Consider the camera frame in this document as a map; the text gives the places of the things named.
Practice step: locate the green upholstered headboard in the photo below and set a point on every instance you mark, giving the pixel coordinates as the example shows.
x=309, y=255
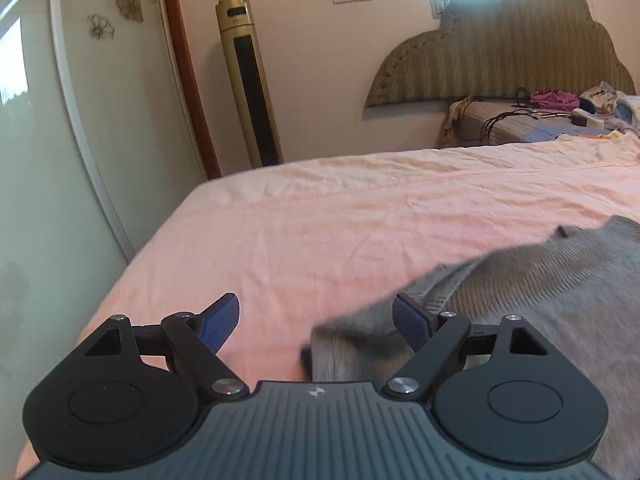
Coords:
x=492, y=48

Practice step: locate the grey knit sweater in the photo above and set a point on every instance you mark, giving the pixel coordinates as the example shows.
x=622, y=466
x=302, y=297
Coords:
x=579, y=288

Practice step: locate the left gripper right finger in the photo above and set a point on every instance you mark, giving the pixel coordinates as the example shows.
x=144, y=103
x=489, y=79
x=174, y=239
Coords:
x=501, y=392

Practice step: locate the brown wooden door frame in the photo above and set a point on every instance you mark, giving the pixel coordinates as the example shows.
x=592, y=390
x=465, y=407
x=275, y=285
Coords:
x=189, y=87

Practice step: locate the pile of light clothes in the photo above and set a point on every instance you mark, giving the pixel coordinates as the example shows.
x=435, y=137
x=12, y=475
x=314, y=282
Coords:
x=618, y=110

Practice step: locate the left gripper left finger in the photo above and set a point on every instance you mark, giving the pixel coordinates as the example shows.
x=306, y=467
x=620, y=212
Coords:
x=131, y=393

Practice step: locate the magenta garment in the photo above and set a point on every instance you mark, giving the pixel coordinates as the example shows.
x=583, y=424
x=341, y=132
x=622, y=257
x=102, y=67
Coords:
x=555, y=100

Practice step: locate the gold tower air conditioner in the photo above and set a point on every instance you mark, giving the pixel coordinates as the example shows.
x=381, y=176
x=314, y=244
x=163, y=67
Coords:
x=247, y=75

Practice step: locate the pink bed sheet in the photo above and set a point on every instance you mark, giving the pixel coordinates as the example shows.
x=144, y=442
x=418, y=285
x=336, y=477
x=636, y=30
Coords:
x=302, y=243

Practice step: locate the glass sliding wardrobe door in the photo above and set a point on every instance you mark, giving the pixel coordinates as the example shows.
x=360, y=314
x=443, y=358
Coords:
x=96, y=153

